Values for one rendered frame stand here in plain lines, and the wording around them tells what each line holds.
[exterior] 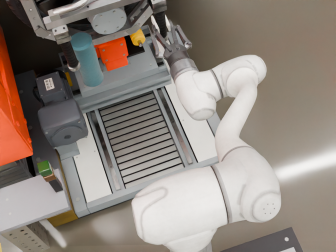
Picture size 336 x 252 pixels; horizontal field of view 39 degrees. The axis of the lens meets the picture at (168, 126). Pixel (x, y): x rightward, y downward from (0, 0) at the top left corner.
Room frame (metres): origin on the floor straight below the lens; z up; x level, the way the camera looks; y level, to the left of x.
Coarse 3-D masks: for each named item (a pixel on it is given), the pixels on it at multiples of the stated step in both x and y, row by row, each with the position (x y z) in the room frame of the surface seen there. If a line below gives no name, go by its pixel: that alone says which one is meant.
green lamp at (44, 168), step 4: (44, 160) 0.75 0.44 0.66; (40, 164) 0.74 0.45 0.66; (44, 164) 0.74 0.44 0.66; (48, 164) 0.74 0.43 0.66; (40, 168) 0.72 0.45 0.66; (44, 168) 0.72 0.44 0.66; (48, 168) 0.72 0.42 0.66; (40, 172) 0.71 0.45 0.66; (44, 172) 0.71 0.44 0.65; (48, 172) 0.71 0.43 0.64
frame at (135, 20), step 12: (24, 0) 1.25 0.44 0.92; (144, 0) 1.39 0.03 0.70; (36, 12) 1.26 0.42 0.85; (132, 12) 1.39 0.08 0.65; (144, 12) 1.35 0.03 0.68; (36, 24) 1.25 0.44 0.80; (132, 24) 1.34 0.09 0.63; (48, 36) 1.26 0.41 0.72; (96, 36) 1.31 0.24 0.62; (108, 36) 1.31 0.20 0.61; (120, 36) 1.32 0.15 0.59
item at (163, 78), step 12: (60, 60) 1.57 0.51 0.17; (156, 60) 1.51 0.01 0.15; (72, 72) 1.50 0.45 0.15; (168, 72) 1.41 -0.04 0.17; (72, 84) 1.42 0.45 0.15; (132, 84) 1.38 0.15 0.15; (144, 84) 1.36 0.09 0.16; (156, 84) 1.37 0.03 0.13; (96, 96) 1.33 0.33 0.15; (108, 96) 1.31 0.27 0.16; (120, 96) 1.32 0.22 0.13; (132, 96) 1.34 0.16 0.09; (84, 108) 1.28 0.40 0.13; (96, 108) 1.29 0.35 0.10
